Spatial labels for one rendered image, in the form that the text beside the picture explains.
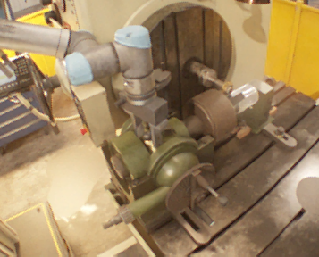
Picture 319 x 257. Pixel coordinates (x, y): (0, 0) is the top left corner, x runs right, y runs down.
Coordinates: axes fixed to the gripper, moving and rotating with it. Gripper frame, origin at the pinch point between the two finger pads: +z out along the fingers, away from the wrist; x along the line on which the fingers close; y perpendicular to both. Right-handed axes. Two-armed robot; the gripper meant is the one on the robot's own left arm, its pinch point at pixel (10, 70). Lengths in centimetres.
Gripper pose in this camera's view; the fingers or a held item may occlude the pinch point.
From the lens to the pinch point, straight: 125.6
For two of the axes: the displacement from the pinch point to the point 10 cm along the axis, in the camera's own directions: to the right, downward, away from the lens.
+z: 4.9, 6.2, 6.1
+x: -4.1, -4.5, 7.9
